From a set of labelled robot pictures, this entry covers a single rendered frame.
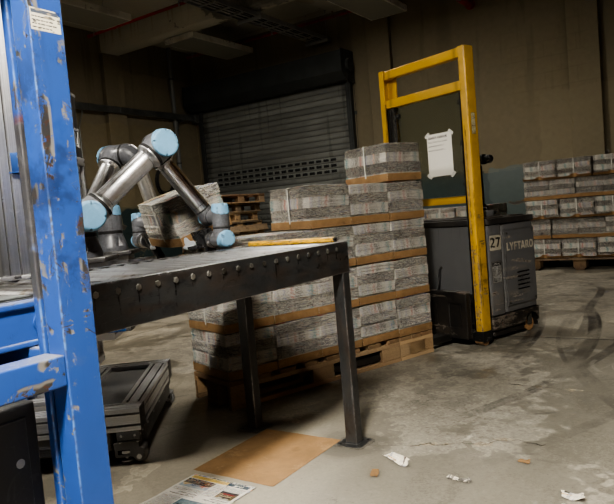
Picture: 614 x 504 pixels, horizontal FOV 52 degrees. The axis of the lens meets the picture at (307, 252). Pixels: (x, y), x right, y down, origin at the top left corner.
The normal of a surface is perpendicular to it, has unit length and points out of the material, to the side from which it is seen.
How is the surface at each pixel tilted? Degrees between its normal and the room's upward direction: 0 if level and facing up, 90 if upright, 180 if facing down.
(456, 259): 90
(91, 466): 90
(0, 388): 90
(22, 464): 90
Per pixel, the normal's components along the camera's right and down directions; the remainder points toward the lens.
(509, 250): 0.60, 0.00
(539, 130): -0.55, 0.10
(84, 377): 0.83, -0.04
